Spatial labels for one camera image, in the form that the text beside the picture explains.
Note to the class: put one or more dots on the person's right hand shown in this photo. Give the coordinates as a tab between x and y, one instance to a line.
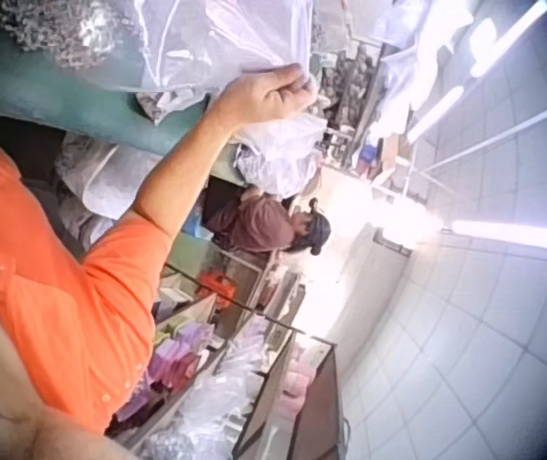
259	100

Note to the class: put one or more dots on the person's right fingers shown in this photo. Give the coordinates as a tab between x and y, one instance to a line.
302	88

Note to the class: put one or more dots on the clear plastic bag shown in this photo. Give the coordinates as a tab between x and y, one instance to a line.
182	43

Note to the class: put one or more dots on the cluttered shelf of goods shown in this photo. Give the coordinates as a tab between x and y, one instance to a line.
349	91

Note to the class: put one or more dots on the heap of white plastic bags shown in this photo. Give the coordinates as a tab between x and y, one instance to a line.
280	153

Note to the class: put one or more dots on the hanging white cloth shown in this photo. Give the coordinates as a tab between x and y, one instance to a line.
419	43

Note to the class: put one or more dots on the fluorescent tube light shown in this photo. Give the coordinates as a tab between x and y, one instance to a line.
438	112
517	235
508	36

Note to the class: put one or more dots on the orange plastic bag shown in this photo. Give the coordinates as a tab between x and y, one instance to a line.
215	285

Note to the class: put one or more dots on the white sack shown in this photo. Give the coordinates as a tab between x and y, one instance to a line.
103	175

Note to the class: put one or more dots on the green work table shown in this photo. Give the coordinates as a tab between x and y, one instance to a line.
72	100

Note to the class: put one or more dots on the heap of grey patterned fabric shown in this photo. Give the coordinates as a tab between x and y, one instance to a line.
57	29

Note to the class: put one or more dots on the glass display cabinet with fabrics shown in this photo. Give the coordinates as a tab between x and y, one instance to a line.
234	364

